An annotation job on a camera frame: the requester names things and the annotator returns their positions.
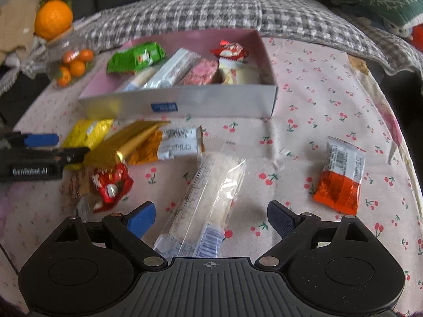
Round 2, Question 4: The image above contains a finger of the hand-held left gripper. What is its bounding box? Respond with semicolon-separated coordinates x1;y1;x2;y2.
49;147;90;165
19;133;60;148

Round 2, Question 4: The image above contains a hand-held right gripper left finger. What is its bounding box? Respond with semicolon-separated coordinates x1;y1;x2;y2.
53;202;165;269

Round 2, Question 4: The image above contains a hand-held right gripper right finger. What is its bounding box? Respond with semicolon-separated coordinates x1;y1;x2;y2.
255;200;372;268

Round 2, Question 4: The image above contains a yellow snack packet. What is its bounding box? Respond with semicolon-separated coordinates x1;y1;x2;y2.
62;119;114;164

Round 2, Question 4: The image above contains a brown snack packet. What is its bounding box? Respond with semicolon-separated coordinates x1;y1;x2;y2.
64;172;95;205

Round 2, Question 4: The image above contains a red snack packet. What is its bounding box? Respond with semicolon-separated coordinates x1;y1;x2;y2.
211;40;250;63
91;162;134;212

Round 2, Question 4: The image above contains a white and orange wafer packet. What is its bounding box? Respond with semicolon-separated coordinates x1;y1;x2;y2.
313;136;368;215

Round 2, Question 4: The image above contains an orange and white snack packet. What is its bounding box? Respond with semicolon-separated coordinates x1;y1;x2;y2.
83;120;206;166

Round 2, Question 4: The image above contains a clear packet with white cake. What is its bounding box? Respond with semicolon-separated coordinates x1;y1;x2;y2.
154;152;247;259

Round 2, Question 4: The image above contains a clear packet with white roll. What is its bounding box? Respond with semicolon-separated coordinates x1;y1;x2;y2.
114;71;157;92

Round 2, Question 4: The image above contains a green snack packet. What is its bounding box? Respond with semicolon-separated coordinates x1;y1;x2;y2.
106;42;166;74

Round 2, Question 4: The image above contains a long silver snack packet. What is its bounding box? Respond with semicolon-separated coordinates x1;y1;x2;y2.
144;48;202;89

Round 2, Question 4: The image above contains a pink cardboard box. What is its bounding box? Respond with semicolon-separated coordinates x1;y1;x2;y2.
78;29;278;119

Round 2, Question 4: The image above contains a pink nougat bar packet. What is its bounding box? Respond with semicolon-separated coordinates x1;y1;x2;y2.
178;58;219;86

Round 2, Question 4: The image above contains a grey checkered sofa blanket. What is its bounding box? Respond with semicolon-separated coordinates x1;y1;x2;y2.
71;0;423;76
0;40;50;95

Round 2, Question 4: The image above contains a pile of small oranges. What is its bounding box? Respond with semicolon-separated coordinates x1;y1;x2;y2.
54;49;95;88

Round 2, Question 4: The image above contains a glass jar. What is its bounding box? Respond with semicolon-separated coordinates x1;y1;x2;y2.
44;30;96;89

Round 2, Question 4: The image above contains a wooden jar lid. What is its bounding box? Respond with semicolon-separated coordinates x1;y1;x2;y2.
46;28;75;45

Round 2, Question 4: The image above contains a cherry print tablecloth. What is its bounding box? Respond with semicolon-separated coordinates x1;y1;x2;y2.
0;35;423;317

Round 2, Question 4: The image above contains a beige cloth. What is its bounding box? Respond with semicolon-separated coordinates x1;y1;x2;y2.
0;0;40;62

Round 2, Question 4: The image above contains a large orange with leaves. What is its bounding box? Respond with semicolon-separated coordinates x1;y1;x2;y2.
35;0;74;40

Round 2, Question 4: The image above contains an orange plush toy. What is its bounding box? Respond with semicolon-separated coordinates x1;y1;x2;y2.
408;23;423;45

